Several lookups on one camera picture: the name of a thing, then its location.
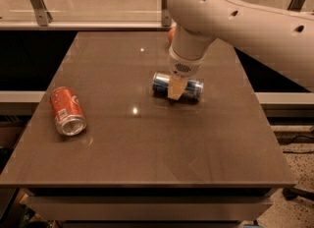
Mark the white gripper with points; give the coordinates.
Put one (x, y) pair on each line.
(183, 65)

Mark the blue silver redbull can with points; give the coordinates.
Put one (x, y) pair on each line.
(192, 91)

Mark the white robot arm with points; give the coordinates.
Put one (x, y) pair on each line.
(280, 39)

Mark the orange soda can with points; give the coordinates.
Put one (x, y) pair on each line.
(68, 116)

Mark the red apple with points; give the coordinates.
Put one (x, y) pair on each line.
(171, 35)

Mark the middle metal railing bracket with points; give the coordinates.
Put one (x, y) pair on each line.
(166, 19)

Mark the left metal railing bracket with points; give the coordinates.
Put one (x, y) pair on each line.
(42, 15)

